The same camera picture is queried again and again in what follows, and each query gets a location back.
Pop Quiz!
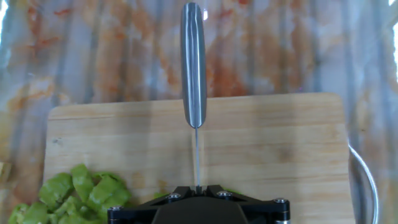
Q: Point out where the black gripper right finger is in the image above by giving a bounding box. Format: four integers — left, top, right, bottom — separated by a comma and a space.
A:
199, 185, 292, 224

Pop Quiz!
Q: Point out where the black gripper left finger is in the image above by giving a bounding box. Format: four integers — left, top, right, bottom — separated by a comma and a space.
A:
108, 185, 198, 224

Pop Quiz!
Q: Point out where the steel cleaver knife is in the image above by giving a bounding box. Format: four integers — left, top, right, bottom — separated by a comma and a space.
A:
179, 2, 208, 190

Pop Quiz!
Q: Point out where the cut chili end chunk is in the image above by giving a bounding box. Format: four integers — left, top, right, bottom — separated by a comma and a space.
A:
70, 163, 95, 203

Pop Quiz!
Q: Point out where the wooden cutting board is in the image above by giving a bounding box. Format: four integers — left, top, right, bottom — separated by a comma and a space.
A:
43, 92, 380, 224

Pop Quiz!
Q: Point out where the wooden peg rack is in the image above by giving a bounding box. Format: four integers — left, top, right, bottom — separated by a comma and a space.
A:
0, 161, 12, 184

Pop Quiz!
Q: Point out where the marble pattern plastic mat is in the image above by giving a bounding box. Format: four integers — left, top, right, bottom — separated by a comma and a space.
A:
0, 0, 398, 224

